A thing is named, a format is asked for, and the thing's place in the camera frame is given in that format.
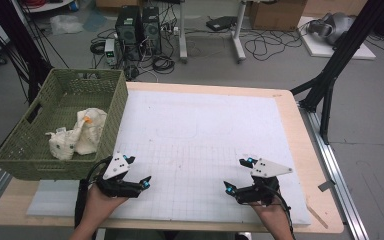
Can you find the white floor board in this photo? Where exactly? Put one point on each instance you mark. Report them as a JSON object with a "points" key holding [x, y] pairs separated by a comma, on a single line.
{"points": [[323, 50]]}

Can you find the brown cardboard box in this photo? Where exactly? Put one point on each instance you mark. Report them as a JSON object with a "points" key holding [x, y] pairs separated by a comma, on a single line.
{"points": [[276, 16]]}

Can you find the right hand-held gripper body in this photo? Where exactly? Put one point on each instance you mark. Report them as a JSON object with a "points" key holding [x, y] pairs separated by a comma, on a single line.
{"points": [[260, 195]]}

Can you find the black metal stand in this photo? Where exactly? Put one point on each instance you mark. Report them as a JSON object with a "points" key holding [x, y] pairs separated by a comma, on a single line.
{"points": [[16, 33], [346, 46]]}

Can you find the person's left hand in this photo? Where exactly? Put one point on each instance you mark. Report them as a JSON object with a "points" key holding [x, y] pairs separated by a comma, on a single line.
{"points": [[100, 206]]}

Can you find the green woven basket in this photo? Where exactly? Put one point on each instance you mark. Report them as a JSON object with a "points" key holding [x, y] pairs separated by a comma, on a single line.
{"points": [[63, 170]]}

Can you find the grey helmet device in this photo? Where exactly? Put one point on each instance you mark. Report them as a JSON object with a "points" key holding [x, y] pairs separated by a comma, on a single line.
{"points": [[340, 26]]}

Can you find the clear plastic bag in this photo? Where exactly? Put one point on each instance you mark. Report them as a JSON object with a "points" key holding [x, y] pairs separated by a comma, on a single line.
{"points": [[65, 24]]}

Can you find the large black computer tower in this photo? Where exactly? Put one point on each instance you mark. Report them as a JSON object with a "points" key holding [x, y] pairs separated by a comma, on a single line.
{"points": [[128, 33]]}

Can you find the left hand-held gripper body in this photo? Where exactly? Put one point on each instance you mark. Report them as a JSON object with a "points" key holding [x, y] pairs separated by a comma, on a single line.
{"points": [[115, 188]]}

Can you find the black flat device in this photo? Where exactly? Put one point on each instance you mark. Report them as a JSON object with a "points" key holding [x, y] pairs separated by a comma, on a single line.
{"points": [[221, 23]]}

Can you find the white desk leg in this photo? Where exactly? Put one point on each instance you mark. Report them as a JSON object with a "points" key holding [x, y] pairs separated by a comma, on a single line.
{"points": [[237, 40], [182, 33]]}

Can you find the white grid mat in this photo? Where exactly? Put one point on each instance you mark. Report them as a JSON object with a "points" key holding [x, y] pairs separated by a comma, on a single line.
{"points": [[196, 116]]}

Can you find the thin wooden stick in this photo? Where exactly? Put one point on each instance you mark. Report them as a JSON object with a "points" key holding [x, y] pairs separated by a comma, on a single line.
{"points": [[317, 216]]}

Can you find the small white power supply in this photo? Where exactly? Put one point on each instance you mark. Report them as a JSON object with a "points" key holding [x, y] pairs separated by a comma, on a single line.
{"points": [[110, 50]]}

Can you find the grey tape piece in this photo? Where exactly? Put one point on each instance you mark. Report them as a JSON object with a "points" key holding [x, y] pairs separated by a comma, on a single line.
{"points": [[326, 186]]}

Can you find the person's dark trousers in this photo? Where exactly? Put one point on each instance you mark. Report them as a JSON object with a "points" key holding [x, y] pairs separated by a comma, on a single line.
{"points": [[180, 236]]}

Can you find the cream printed cloth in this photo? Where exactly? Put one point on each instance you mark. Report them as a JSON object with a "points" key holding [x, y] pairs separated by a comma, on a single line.
{"points": [[86, 133]]}

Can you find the person's right hand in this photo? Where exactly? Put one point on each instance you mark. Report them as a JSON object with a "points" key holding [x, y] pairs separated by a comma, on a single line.
{"points": [[275, 215]]}

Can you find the slim black computer tower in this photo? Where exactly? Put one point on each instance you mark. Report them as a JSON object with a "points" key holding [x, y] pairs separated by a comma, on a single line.
{"points": [[151, 30]]}

